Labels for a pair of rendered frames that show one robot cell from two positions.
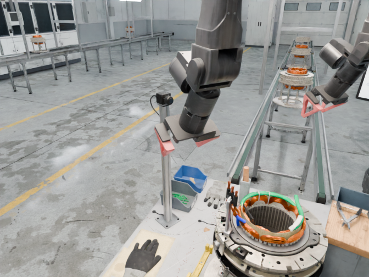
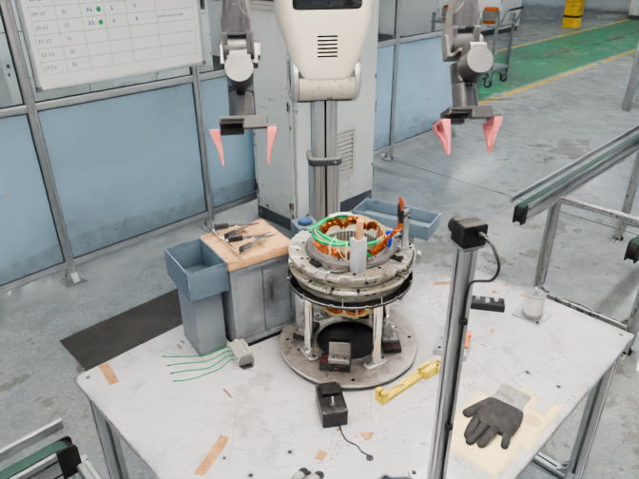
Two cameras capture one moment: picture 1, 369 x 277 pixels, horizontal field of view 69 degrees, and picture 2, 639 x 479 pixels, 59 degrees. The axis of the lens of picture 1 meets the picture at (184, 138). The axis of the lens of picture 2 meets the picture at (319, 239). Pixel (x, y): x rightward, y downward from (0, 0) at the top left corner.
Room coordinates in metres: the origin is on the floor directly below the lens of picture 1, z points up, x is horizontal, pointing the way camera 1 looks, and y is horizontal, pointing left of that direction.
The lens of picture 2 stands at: (1.83, 0.18, 1.79)
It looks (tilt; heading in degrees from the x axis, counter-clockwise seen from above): 28 degrees down; 203
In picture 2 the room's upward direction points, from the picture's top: 1 degrees counter-clockwise
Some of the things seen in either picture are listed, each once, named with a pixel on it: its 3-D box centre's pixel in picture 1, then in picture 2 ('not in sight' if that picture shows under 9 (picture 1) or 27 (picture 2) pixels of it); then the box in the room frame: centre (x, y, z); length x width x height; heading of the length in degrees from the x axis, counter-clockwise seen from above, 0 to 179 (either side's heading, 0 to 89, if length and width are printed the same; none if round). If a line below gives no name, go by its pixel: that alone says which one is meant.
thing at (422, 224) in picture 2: not in sight; (393, 252); (0.31, -0.22, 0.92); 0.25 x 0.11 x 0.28; 84
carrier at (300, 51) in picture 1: (299, 57); not in sight; (4.70, -1.94, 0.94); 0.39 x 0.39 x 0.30
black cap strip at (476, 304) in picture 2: not in sight; (479, 302); (0.29, 0.06, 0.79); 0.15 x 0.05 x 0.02; 101
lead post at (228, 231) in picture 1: (229, 217); (404, 229); (0.59, -0.13, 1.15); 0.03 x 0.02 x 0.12; 144
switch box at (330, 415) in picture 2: not in sight; (331, 403); (0.89, -0.20, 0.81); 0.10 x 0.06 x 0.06; 35
